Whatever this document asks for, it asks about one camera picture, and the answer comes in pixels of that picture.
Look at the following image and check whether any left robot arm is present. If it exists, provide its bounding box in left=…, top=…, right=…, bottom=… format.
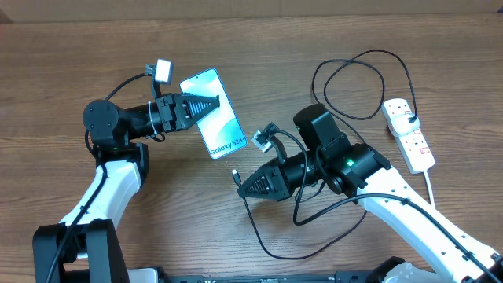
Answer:
left=32, top=94, right=220, bottom=282

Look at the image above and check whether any white charger plug adapter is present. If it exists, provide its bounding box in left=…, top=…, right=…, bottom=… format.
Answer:
left=388, top=112, right=420, bottom=137

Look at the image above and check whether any cardboard backdrop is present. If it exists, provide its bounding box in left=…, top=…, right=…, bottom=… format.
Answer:
left=1, top=0, right=502, bottom=24

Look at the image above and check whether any white power strip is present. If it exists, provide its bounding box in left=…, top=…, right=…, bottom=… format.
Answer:
left=381, top=98, right=435, bottom=174

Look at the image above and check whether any white power strip cord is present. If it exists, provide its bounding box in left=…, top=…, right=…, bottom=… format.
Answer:
left=422, top=170, right=436, bottom=208

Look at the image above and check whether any Samsung Galaxy smartphone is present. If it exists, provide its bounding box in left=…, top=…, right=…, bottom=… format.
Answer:
left=179, top=68, right=248, bottom=160

